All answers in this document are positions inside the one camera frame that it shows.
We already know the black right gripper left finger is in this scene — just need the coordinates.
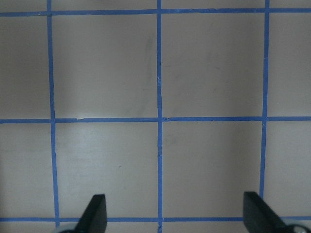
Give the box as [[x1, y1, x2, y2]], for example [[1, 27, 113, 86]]
[[75, 194, 107, 233]]

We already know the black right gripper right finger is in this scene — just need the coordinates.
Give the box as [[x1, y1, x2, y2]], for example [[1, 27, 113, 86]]
[[243, 191, 292, 233]]

